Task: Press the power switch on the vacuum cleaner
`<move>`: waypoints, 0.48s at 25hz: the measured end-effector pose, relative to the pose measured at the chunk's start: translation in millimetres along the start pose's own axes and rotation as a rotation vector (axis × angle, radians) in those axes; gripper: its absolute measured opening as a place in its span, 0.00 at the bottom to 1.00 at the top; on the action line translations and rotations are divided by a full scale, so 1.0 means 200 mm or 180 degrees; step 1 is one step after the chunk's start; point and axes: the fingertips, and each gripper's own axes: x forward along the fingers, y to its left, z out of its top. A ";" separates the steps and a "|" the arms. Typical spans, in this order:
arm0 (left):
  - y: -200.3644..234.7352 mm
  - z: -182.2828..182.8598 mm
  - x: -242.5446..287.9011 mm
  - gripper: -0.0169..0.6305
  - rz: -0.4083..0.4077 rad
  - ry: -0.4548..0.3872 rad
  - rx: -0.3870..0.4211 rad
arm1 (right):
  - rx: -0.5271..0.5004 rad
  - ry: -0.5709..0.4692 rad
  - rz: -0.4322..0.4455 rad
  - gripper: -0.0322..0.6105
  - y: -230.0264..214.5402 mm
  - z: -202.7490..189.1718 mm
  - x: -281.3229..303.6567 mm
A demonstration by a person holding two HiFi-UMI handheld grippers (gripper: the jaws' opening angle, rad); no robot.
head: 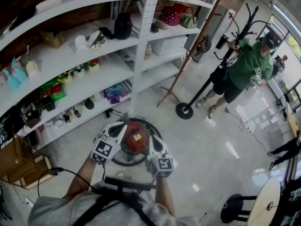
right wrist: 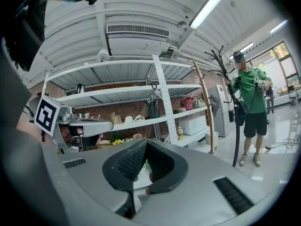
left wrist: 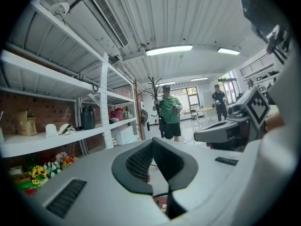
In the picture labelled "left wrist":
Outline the person's right forearm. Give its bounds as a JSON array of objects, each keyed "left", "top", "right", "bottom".
[{"left": 265, "top": 111, "right": 284, "bottom": 129}]

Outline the black railing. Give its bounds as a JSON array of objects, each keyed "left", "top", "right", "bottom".
[{"left": 239, "top": 53, "right": 276, "bottom": 79}]

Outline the black framed window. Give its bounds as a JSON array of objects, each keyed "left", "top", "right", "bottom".
[{"left": 171, "top": 86, "right": 203, "bottom": 114}]

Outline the white and blue flower pot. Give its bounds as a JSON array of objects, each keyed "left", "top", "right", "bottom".
[{"left": 44, "top": 161, "right": 63, "bottom": 178}]

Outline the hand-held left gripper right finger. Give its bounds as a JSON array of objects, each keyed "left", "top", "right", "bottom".
[{"left": 152, "top": 137, "right": 199, "bottom": 220}]

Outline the black coat rack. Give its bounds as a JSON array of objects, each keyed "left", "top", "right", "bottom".
[{"left": 143, "top": 76, "right": 166, "bottom": 138}]

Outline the green snack packet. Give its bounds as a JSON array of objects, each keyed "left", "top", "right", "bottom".
[{"left": 16, "top": 181, "right": 42, "bottom": 196}]

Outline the pale green handbag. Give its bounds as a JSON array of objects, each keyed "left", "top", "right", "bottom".
[{"left": 122, "top": 106, "right": 134, "bottom": 120}]

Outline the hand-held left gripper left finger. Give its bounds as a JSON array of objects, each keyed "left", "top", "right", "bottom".
[{"left": 111, "top": 139, "right": 154, "bottom": 196}]

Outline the red flower pot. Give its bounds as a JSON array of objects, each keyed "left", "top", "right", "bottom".
[{"left": 55, "top": 151, "right": 79, "bottom": 168}]

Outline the sunflower pot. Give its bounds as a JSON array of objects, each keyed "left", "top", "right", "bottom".
[{"left": 29, "top": 165, "right": 49, "bottom": 186}]

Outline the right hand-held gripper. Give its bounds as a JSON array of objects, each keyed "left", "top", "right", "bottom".
[{"left": 194, "top": 86, "right": 271, "bottom": 149}]

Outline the white metal shelving unit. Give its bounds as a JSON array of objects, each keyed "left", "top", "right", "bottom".
[{"left": 0, "top": 0, "right": 147, "bottom": 160}]

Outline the brown paper bag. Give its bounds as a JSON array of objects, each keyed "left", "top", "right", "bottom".
[{"left": 16, "top": 111, "right": 38, "bottom": 137}]

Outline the white shoe-shaped object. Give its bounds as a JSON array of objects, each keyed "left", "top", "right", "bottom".
[
  {"left": 45, "top": 123, "right": 59, "bottom": 137},
  {"left": 58, "top": 123, "right": 76, "bottom": 136}
]

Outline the person's light grey shirt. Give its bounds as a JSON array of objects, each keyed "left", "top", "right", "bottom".
[{"left": 242, "top": 39, "right": 301, "bottom": 209}]

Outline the white table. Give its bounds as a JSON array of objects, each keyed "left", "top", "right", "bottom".
[{"left": 196, "top": 106, "right": 218, "bottom": 121}]

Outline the black jug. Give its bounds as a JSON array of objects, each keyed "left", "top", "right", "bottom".
[{"left": 80, "top": 105, "right": 97, "bottom": 130}]

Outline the wooden coat rack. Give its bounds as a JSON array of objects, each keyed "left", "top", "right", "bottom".
[{"left": 131, "top": 78, "right": 145, "bottom": 141}]

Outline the white ceiling air conditioner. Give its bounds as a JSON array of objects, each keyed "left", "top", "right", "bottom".
[{"left": 50, "top": 0, "right": 130, "bottom": 64}]

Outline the white round spotlight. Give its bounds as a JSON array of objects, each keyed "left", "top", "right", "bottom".
[{"left": 49, "top": 1, "right": 71, "bottom": 17}]

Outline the grey hat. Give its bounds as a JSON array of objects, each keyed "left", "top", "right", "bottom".
[{"left": 140, "top": 108, "right": 150, "bottom": 127}]

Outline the pink polka dot handbag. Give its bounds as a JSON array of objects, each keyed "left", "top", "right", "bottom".
[{"left": 109, "top": 107, "right": 124, "bottom": 122}]

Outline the black chest strap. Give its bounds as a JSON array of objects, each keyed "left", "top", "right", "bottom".
[{"left": 236, "top": 0, "right": 294, "bottom": 65}]

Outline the red vacuum cleaner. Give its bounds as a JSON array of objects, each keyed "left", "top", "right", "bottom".
[{"left": 152, "top": 192, "right": 169, "bottom": 214}]

